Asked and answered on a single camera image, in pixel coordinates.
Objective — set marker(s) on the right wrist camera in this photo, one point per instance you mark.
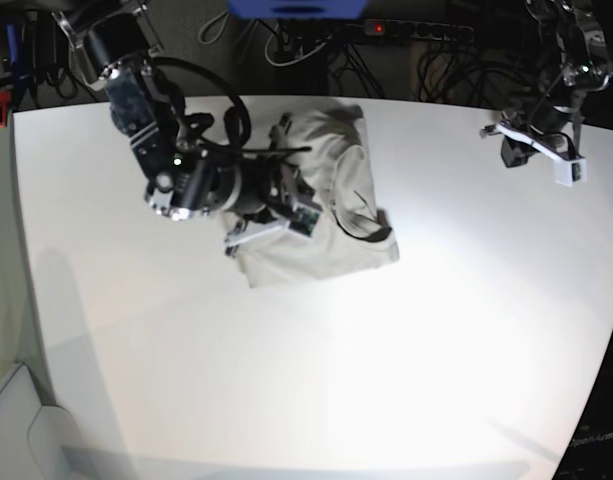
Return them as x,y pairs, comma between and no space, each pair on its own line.
303,219

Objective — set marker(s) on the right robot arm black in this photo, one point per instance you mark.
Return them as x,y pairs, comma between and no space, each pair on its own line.
187,174

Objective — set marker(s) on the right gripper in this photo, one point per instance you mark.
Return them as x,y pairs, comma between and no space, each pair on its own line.
263,192

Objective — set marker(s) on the black power strip red light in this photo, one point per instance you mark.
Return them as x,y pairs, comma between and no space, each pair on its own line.
405,30

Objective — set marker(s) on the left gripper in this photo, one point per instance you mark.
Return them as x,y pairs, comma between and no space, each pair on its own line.
519,145

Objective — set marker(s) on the grey t-shirt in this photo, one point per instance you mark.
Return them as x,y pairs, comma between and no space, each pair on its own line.
351,235

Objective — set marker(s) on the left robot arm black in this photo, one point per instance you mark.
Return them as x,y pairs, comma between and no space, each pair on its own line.
575,61

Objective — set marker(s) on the blue handled tool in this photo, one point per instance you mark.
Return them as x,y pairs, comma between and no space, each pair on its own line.
17,63

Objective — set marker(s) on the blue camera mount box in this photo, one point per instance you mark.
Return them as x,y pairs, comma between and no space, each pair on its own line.
297,9

